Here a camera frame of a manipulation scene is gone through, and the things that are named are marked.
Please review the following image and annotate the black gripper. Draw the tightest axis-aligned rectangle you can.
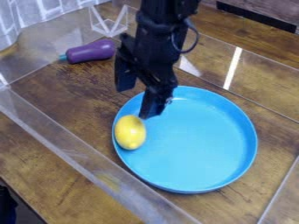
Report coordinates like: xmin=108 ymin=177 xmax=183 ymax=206
xmin=114 ymin=11 xmax=200 ymax=119

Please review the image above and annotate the yellow lemon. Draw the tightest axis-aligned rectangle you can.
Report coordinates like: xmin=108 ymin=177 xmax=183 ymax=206
xmin=113 ymin=115 xmax=147 ymax=150

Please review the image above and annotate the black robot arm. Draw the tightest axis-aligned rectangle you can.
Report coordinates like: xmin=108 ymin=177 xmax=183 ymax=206
xmin=114 ymin=0 xmax=201 ymax=119

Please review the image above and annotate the blue round tray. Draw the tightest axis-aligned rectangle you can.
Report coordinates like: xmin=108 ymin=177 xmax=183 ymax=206
xmin=114 ymin=86 xmax=257 ymax=193

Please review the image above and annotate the purple toy eggplant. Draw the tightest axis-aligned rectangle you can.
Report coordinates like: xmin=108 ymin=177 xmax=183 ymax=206
xmin=58 ymin=39 xmax=116 ymax=64

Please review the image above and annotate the clear acrylic barrier wall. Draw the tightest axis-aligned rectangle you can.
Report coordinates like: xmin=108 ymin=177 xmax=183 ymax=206
xmin=0 ymin=3 xmax=299 ymax=224

